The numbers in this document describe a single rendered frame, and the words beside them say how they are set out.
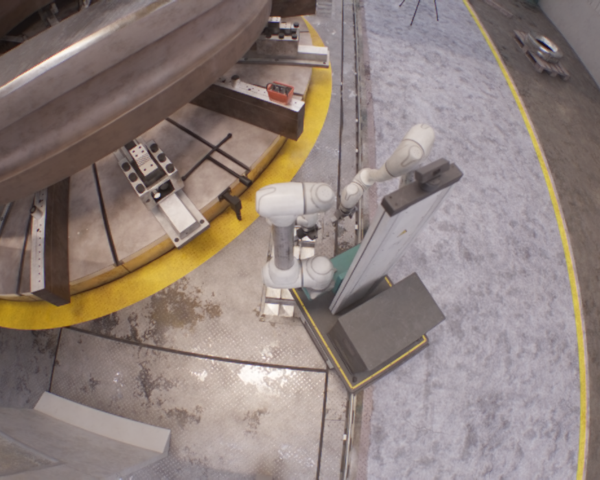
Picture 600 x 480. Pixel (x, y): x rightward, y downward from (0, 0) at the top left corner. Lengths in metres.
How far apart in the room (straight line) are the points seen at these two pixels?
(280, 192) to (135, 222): 1.83
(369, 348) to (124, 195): 2.35
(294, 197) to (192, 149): 2.00
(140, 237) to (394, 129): 2.81
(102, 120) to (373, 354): 2.31
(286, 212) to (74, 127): 1.78
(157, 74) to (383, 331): 2.30
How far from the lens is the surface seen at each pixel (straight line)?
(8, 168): 2.87
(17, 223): 3.77
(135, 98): 2.61
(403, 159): 1.55
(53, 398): 3.31
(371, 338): 1.90
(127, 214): 3.02
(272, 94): 2.90
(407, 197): 1.12
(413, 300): 2.03
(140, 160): 2.63
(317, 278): 1.81
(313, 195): 1.31
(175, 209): 2.69
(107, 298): 3.16
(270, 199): 1.33
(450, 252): 3.27
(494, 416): 3.22
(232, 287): 2.82
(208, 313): 2.80
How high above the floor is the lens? 2.67
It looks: 65 degrees down
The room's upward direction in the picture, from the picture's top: 6 degrees clockwise
